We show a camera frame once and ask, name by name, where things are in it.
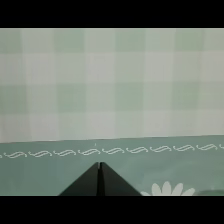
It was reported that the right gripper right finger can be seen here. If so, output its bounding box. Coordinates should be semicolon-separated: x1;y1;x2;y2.
99;161;143;197

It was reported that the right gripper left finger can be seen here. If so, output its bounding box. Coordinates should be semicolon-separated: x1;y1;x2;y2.
58;161;101;197

